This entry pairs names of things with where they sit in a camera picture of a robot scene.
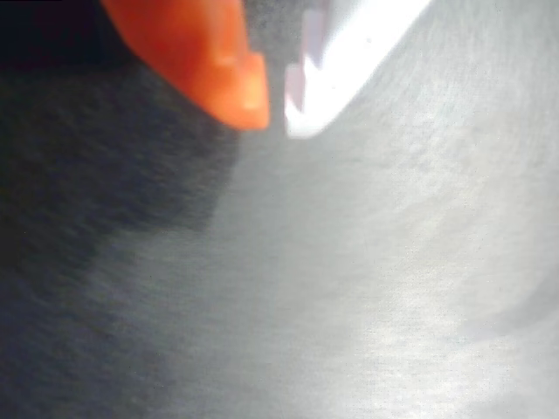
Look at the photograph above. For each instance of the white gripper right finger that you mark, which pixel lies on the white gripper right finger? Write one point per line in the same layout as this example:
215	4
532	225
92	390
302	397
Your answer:
349	52

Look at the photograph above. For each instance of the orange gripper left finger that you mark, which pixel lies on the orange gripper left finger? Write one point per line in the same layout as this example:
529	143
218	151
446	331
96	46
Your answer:
192	48

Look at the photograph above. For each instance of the black desk mat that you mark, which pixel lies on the black desk mat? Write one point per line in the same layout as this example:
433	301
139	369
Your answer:
349	262

